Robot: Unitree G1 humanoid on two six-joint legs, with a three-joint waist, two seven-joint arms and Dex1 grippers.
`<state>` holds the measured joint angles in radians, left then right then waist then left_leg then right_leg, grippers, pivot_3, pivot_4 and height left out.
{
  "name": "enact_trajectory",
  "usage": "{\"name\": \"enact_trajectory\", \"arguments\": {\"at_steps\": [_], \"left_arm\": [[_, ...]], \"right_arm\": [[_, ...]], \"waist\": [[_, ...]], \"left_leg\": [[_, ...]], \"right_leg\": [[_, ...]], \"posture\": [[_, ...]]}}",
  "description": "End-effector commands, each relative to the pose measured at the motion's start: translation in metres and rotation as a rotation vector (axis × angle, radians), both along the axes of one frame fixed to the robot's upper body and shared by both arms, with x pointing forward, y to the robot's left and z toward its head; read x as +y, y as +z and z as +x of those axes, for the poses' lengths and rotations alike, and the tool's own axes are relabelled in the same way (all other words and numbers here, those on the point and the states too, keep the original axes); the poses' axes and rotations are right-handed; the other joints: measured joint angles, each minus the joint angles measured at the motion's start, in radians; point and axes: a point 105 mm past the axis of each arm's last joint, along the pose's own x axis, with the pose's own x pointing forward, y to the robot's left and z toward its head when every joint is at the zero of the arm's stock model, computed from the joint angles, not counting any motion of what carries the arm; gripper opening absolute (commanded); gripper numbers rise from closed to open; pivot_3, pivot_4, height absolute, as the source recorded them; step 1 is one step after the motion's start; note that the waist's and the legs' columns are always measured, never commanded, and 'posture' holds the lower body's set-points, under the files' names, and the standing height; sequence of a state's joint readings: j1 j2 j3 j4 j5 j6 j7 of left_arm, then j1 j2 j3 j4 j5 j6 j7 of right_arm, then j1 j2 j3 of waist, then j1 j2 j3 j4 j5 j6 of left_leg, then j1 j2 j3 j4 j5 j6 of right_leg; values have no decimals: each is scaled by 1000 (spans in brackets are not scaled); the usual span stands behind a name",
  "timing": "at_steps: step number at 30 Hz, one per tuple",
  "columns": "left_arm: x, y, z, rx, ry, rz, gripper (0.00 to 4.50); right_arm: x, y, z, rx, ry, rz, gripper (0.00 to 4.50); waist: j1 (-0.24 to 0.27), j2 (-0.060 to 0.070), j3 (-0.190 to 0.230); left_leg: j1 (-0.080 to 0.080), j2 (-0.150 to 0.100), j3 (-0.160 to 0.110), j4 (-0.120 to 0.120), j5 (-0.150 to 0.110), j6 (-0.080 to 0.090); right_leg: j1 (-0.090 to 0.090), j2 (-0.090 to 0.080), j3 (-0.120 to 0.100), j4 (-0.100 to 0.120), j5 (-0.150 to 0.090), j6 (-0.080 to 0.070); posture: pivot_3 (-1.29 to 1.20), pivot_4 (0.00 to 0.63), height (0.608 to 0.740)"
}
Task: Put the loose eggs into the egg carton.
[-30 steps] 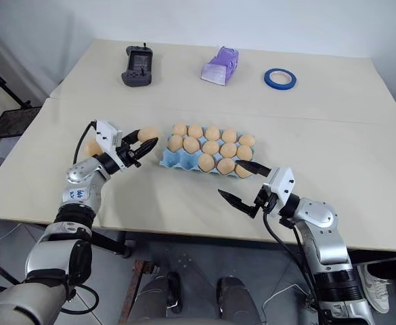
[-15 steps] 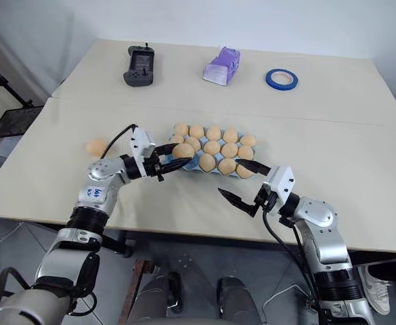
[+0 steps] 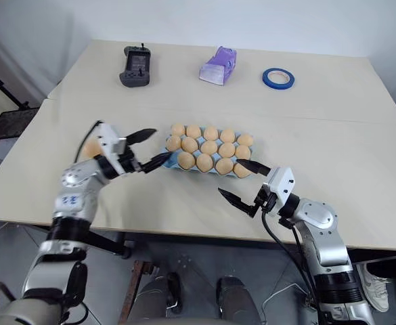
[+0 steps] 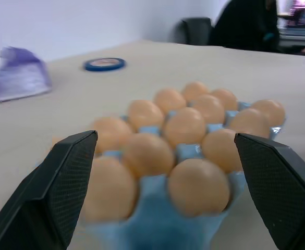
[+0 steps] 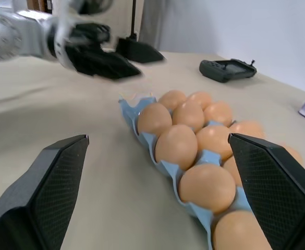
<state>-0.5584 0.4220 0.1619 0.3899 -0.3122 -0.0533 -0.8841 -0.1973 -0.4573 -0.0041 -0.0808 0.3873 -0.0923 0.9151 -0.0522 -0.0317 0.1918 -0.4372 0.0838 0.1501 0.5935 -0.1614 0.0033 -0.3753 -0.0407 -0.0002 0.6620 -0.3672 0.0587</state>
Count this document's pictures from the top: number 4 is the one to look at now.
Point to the blue egg tray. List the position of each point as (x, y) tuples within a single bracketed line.
[(160, 229)]

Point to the person in black clothing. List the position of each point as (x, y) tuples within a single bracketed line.
[(243, 26)]

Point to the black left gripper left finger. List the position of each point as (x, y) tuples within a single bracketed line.
[(50, 190)]

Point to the black office chair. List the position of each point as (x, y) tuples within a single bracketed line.
[(194, 31)]

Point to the bright computer screen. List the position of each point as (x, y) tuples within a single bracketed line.
[(302, 11)]

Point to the brown egg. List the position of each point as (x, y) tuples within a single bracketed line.
[(184, 127), (199, 186), (225, 97), (145, 113), (248, 122), (109, 188), (194, 88), (111, 132), (148, 155), (220, 149), (55, 141), (270, 110), (209, 108), (169, 100)]

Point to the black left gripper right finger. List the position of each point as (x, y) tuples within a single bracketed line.
[(277, 187)]

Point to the blue tape roll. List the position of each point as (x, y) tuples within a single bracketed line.
[(104, 64)]

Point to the purple plastic bag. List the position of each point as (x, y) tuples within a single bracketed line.
[(16, 75)]

